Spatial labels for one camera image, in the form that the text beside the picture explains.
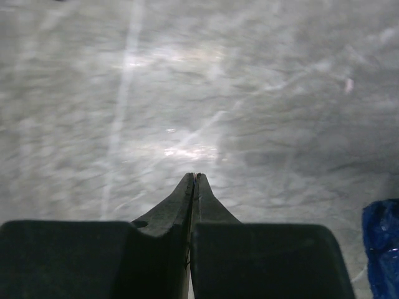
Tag blue chips bag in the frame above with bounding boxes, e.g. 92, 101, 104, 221
362, 199, 398, 299

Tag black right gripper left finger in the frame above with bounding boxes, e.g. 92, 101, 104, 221
1, 173, 195, 298

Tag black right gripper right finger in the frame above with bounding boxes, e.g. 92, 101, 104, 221
190, 174, 355, 298

